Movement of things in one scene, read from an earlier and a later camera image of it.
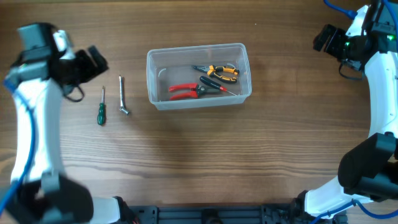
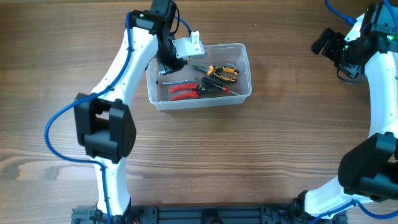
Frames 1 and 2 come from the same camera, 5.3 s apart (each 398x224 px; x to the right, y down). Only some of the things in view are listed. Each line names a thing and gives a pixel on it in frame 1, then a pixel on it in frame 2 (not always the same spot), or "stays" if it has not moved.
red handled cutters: [197, 91] → [181, 82]
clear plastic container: [186, 76] stays
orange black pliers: [211, 70] stays
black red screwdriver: [214, 84] stays
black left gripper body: [78, 69] → [168, 56]
